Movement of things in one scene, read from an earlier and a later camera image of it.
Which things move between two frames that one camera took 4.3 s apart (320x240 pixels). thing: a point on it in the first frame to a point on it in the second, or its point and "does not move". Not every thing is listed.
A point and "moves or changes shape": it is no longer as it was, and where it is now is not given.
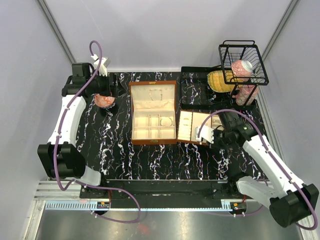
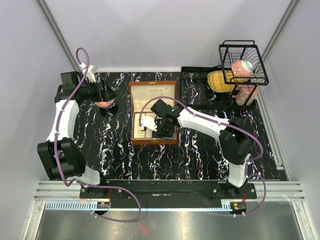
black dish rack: x=196 y=94 does not move
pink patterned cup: x=244 y=92 does not move
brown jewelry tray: x=188 y=121 moves or changes shape
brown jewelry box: x=153 y=112 does not move
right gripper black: x=216 y=145 to x=159 y=134
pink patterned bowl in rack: x=242 y=68 does not move
